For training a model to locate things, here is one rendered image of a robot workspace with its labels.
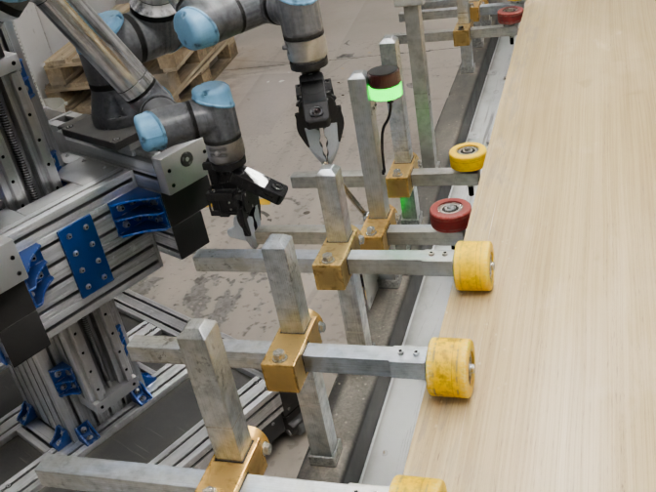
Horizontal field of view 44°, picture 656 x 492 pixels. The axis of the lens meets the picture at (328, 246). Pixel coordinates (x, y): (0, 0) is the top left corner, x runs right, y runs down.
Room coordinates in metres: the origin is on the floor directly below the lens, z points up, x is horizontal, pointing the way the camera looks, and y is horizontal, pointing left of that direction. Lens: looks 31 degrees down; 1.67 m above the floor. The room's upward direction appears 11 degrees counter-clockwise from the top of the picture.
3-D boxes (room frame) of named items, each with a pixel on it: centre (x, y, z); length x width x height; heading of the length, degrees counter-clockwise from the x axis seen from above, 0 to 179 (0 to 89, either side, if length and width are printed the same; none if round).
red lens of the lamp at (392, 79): (1.43, -0.16, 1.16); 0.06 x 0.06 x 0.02
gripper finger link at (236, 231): (1.50, 0.17, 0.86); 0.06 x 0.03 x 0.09; 68
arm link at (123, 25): (1.84, 0.40, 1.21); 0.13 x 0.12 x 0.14; 126
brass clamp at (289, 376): (0.96, 0.08, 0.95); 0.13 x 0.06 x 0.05; 158
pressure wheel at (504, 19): (2.51, -0.70, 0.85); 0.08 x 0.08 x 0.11
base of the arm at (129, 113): (1.83, 0.41, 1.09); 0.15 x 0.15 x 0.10
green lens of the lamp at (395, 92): (1.43, -0.16, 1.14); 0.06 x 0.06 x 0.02
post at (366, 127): (1.44, -0.12, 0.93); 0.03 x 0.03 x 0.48; 68
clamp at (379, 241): (1.42, -0.11, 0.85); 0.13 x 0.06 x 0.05; 158
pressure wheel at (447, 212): (1.35, -0.24, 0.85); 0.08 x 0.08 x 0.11
